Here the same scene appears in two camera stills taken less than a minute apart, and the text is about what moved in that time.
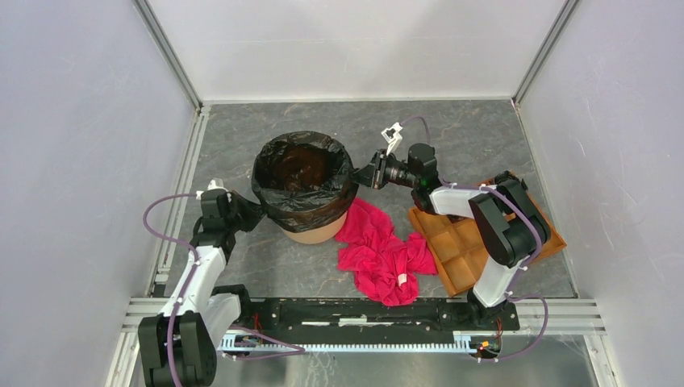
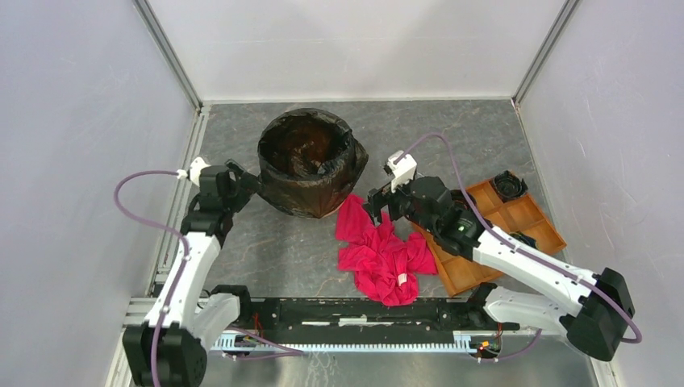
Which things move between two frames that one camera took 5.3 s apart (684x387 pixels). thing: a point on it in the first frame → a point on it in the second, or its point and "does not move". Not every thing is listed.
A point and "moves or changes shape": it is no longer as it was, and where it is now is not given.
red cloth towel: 387,266 does not move
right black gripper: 373,175 → 374,202
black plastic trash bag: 304,181 moves or changes shape
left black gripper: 256,212 → 246,186
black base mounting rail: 383,316 does not move
